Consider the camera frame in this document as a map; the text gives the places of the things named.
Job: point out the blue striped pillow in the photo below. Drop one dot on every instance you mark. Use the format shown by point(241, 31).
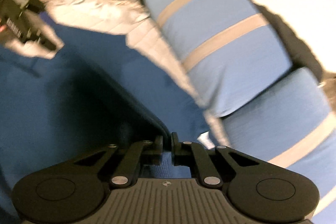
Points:
point(228, 49)
point(293, 126)

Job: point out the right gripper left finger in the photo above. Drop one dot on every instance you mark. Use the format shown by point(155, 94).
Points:
point(140, 154)

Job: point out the right blue striped pillow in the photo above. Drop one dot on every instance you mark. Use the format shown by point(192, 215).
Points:
point(293, 126)

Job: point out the left blue striped pillow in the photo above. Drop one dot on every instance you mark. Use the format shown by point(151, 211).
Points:
point(228, 49)

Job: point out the black garment behind pillows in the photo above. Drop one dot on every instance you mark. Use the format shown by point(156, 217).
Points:
point(300, 53)

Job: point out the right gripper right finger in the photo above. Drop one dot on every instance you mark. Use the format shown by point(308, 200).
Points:
point(194, 156)

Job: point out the dark blue sweatshirt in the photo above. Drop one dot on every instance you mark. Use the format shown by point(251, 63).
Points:
point(92, 93)

